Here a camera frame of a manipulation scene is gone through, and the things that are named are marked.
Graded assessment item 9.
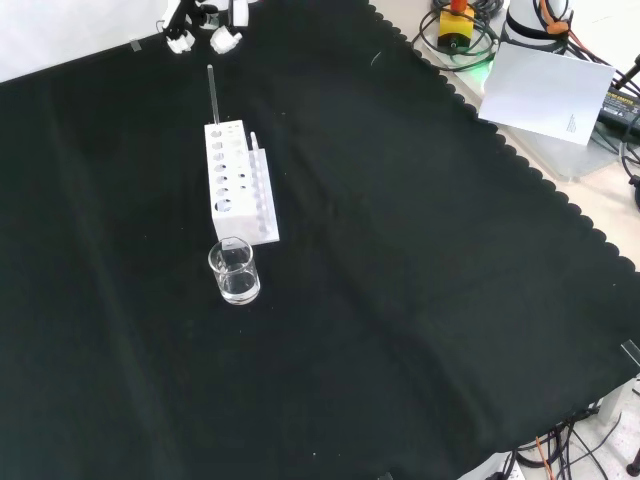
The black bench cloth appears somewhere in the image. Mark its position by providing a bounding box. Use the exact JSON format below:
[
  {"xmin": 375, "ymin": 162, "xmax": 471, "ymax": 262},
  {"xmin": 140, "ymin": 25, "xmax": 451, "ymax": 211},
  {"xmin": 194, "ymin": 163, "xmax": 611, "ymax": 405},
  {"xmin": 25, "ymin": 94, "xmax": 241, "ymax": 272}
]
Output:
[{"xmin": 0, "ymin": 0, "xmax": 640, "ymax": 480}]

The pale board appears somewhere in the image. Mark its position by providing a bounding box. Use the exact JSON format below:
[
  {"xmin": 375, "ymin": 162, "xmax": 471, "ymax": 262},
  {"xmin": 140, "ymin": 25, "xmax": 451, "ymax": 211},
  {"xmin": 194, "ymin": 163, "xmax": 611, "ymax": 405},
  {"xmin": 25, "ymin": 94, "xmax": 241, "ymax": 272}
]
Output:
[{"xmin": 477, "ymin": 41, "xmax": 617, "ymax": 147}]

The clear glass beaker with water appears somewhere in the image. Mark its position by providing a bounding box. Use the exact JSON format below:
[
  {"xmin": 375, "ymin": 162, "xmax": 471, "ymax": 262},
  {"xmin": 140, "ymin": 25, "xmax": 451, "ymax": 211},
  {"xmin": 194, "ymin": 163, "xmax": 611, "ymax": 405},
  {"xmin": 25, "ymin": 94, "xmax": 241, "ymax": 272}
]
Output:
[{"xmin": 207, "ymin": 235, "xmax": 262, "ymax": 307}]

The black power adapter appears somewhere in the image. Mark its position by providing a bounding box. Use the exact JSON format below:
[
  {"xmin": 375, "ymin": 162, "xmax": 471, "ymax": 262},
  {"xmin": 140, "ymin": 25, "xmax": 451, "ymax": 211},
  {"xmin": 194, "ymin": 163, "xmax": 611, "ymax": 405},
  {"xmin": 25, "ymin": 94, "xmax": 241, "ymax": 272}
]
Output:
[{"xmin": 595, "ymin": 83, "xmax": 640, "ymax": 132}]

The yellow stop button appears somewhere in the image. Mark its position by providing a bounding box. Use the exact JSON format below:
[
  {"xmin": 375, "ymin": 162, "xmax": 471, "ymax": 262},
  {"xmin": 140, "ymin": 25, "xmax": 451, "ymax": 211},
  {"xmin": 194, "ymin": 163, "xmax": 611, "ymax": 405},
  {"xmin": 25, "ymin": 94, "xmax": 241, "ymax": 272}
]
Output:
[{"xmin": 437, "ymin": 0, "xmax": 477, "ymax": 52}]

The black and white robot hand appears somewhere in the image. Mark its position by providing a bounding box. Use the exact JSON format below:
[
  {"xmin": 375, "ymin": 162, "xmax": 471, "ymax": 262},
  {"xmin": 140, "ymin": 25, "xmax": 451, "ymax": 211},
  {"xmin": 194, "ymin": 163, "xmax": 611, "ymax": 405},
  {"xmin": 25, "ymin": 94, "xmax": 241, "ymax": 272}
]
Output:
[{"xmin": 156, "ymin": 0, "xmax": 251, "ymax": 54}]

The white test tube rack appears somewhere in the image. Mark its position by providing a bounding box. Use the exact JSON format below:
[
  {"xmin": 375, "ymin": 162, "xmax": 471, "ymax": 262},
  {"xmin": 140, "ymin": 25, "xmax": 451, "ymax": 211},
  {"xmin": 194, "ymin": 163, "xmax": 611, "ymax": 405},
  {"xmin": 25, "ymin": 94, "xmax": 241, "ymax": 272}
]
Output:
[{"xmin": 203, "ymin": 119, "xmax": 281, "ymax": 247}]

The white power strip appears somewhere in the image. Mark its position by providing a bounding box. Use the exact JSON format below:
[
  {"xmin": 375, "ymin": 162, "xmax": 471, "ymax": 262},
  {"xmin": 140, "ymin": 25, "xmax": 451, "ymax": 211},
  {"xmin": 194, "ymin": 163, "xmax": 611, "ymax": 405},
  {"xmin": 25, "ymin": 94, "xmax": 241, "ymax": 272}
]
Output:
[{"xmin": 492, "ymin": 449, "xmax": 527, "ymax": 480}]

